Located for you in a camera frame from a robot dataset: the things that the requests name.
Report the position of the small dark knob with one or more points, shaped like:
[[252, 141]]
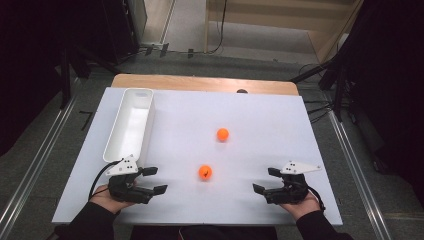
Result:
[[242, 91]]

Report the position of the person's left hand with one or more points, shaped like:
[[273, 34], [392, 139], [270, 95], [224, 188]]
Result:
[[104, 200]]

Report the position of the metal floor rail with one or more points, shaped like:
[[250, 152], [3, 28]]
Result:
[[36, 166], [358, 173]]

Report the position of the person's right hand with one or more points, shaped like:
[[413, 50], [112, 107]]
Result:
[[301, 208]]

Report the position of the long white plastic bin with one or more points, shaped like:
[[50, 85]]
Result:
[[130, 128]]

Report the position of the plain orange ball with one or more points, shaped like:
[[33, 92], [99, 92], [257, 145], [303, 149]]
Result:
[[222, 134]]

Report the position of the black cabinet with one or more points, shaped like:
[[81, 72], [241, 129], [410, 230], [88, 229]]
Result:
[[125, 26]]

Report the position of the black metal stand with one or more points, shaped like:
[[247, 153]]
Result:
[[333, 73], [65, 76]]

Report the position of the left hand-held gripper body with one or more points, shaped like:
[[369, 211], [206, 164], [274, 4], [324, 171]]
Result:
[[125, 191]]

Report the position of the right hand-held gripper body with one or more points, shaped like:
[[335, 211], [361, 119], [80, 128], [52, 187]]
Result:
[[289, 193]]

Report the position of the wooden table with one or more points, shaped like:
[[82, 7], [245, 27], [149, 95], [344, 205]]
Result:
[[200, 83]]

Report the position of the orange ball with dark mark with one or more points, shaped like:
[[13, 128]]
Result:
[[205, 172]]

